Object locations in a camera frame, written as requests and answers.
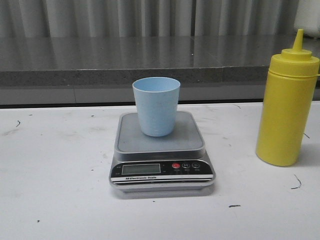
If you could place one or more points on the light blue plastic cup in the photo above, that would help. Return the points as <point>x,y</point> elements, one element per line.
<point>156,100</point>

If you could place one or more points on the yellow squeeze bottle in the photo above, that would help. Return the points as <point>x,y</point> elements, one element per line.
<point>289,91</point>

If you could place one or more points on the silver electronic kitchen scale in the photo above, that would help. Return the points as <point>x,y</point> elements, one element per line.
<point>175,162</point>

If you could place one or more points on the white container in background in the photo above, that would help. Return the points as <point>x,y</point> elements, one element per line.
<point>308,18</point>

